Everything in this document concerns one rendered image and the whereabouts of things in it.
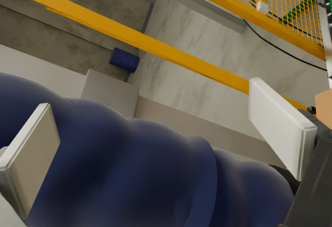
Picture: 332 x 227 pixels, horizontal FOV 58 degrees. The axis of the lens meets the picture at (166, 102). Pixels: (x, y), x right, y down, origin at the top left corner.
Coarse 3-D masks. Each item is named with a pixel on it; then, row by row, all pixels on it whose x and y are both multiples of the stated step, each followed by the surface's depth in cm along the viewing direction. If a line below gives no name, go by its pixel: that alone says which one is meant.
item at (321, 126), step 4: (300, 108) 17; (300, 112) 16; (304, 112) 16; (308, 112) 16; (308, 116) 16; (312, 116) 16; (312, 120) 15; (316, 120) 15; (316, 124) 15; (320, 124) 15; (324, 124) 15; (320, 128) 15; (324, 128) 15; (328, 128) 15; (320, 132) 14; (316, 140) 14; (316, 144) 14
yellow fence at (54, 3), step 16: (48, 0) 110; (64, 0) 111; (64, 16) 181; (80, 16) 114; (96, 16) 115; (112, 32) 118; (128, 32) 120; (144, 48) 198; (160, 48) 125; (176, 48) 127; (192, 64) 130; (208, 64) 132; (224, 80) 136; (240, 80) 138
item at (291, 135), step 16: (256, 80) 19; (256, 96) 19; (272, 96) 17; (256, 112) 19; (272, 112) 16; (288, 112) 15; (256, 128) 19; (272, 128) 17; (288, 128) 15; (304, 128) 13; (272, 144) 17; (288, 144) 15; (304, 144) 14; (288, 160) 15; (304, 160) 14
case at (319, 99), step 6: (330, 90) 116; (318, 96) 120; (324, 96) 118; (330, 96) 115; (318, 102) 119; (324, 102) 117; (330, 102) 114; (318, 108) 118; (324, 108) 116; (330, 108) 113; (318, 114) 117; (324, 114) 115; (330, 114) 112; (324, 120) 114; (330, 120) 111; (330, 126) 111
